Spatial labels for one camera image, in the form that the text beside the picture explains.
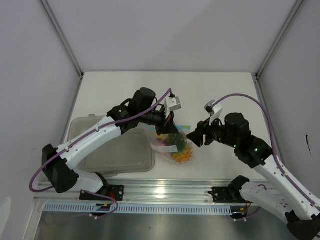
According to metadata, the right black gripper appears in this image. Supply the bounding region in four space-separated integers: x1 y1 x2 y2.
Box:
186 113 238 149

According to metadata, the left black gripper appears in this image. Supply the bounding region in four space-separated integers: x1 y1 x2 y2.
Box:
139 107 179 136

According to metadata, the purple toy onion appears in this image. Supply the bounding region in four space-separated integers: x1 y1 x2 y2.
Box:
152 138 168 147

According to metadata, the clear zip top bag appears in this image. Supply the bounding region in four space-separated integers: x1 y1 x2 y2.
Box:
143 124 193 164

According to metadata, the orange toy pineapple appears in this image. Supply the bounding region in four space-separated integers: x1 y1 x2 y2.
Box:
167 132 193 164

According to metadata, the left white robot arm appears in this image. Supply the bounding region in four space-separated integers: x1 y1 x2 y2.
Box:
41 87 181 200

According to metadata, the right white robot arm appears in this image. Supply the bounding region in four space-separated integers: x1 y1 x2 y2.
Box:
187 113 320 240

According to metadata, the grey translucent plastic bin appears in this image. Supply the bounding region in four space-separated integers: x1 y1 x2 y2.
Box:
75 126 155 174

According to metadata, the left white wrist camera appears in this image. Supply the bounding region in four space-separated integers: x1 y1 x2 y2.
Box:
163 96 182 119

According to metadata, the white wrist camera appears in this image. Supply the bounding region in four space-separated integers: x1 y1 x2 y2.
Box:
204 99 223 126
163 96 182 119

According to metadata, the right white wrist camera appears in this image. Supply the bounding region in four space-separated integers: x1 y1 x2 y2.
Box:
204 99 223 126

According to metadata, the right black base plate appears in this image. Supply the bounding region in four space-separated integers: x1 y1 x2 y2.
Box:
207 186 252 204

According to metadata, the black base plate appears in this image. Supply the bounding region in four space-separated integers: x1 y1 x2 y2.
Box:
79 185 125 202
207 186 252 204

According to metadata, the aluminium front rail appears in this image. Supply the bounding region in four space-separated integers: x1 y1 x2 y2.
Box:
33 178 307 207

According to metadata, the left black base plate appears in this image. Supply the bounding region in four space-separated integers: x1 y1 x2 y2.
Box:
79 185 125 202

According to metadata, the white slotted cable duct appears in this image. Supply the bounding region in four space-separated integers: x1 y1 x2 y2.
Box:
43 202 233 216

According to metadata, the right aluminium frame post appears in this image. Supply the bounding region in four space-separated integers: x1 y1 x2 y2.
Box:
254 0 309 79

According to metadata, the aluminium frame post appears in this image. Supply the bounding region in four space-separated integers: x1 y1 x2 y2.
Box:
254 0 309 79
37 0 84 79

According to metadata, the left aluminium frame post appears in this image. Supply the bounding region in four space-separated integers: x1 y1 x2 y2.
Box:
37 0 84 79

